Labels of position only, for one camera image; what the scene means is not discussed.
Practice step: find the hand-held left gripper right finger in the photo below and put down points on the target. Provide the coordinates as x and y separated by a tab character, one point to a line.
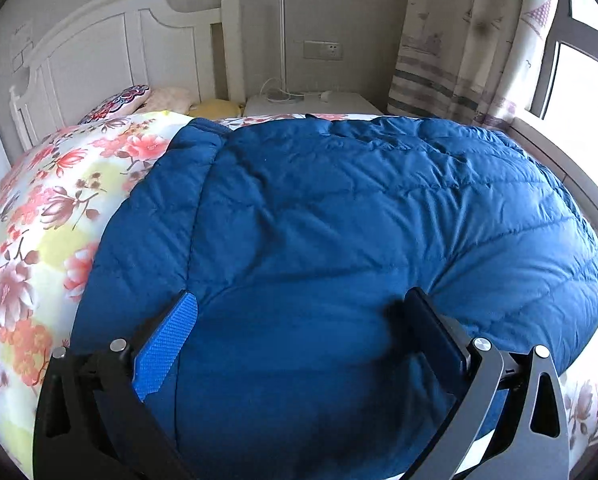
439	340

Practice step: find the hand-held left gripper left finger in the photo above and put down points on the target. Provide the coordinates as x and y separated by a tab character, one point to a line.
166	345

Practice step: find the blue down jacket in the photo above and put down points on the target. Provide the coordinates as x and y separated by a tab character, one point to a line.
329	240

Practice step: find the floral quilt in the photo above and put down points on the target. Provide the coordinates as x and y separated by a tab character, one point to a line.
44	220

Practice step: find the yellow pillow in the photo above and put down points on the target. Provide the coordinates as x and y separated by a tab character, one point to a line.
216	108

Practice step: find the pink pillow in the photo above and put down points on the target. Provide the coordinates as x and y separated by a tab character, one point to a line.
169	97

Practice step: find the mandala patterned pillow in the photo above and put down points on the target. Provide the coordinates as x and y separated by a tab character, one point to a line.
114	102

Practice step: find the white nightstand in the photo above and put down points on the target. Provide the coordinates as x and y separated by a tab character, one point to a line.
329	106

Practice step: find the dark framed window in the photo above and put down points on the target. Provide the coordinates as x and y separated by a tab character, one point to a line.
546	60

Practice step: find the printed beige curtain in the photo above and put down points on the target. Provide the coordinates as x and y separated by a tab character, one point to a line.
454	40

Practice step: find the white wooden headboard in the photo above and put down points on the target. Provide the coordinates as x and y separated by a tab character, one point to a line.
99	50

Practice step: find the white desk lamp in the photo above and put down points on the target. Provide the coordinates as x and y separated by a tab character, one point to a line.
282	50

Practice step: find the white wall socket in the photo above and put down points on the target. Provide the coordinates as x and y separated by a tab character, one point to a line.
322	49

